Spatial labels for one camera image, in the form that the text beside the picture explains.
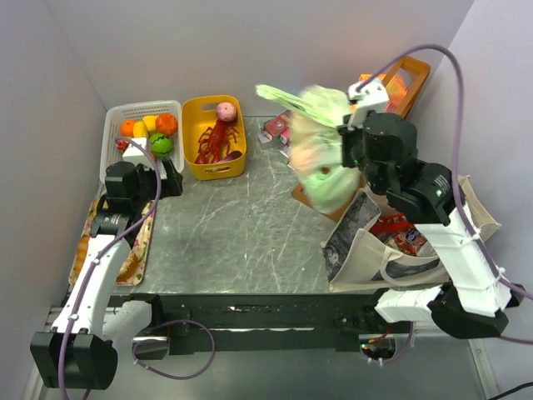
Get light green plastic bag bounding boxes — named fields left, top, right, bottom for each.
left=256, top=84, right=361, bottom=213

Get wooden snack tray box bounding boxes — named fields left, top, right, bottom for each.
left=291, top=56, right=431, bottom=222

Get large red snack bag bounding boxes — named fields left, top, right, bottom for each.
left=369, top=213, right=426, bottom=257

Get beige canvas tote bag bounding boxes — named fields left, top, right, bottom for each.
left=321, top=174, right=503, bottom=294

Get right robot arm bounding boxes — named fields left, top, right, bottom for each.
left=337, top=111, right=523, bottom=339

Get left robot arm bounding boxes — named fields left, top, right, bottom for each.
left=30, top=158, right=182, bottom=391

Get yellow toy corn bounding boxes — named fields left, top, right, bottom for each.
left=133, top=120, right=149, bottom=138

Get toy orange fruit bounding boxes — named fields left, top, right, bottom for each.
left=120, top=119, right=137, bottom=138

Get orange toy pumpkin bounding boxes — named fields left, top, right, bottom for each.
left=155, top=113, right=178, bottom=137

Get red toy lobster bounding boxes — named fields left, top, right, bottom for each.
left=195, top=119, right=240, bottom=164

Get orange cracker boxes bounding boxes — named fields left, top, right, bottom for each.
left=357, top=73, right=386, bottom=92

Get white plastic fruit basket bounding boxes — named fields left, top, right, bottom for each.
left=99, top=100, right=184, bottom=183

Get dark red box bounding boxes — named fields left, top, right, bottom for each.
left=258, top=110, right=291, bottom=145

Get yellow plastic bin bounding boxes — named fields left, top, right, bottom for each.
left=181, top=95, right=247, bottom=181

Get pink toy onion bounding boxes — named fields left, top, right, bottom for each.
left=216, top=102, right=237, bottom=123

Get floral bread tray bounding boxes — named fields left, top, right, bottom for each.
left=68, top=198, right=155, bottom=287

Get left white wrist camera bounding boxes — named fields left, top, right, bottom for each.
left=122, top=137, right=153, bottom=168

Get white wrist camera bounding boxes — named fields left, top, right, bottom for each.
left=122, top=137, right=153, bottom=168
left=347, top=77, right=389, bottom=129

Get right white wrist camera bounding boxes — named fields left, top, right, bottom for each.
left=347, top=77, right=389, bottom=129

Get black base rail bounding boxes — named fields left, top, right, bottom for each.
left=104, top=293, right=437, bottom=355

